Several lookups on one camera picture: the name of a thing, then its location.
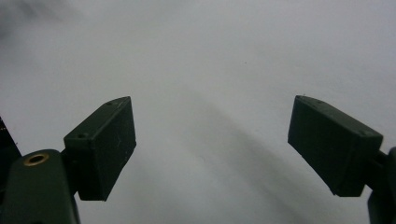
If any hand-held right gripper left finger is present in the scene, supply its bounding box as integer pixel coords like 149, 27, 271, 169
63, 95, 137, 202

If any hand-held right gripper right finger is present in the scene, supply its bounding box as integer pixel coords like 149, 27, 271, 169
287, 94, 384, 198

